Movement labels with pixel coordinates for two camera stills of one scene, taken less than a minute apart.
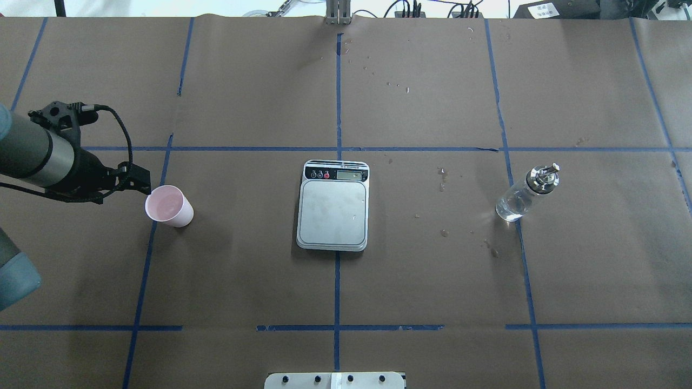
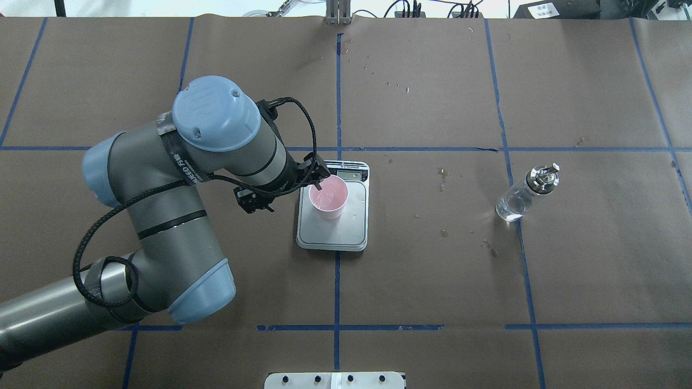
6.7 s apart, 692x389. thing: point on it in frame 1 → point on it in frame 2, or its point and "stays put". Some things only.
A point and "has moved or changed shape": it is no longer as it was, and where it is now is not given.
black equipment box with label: (560, 9) stays put
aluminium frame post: (338, 12) stays put
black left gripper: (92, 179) → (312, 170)
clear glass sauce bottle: (541, 180) stays put
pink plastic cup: (168, 204) has moved or changed shape
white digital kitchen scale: (332, 206) stays put
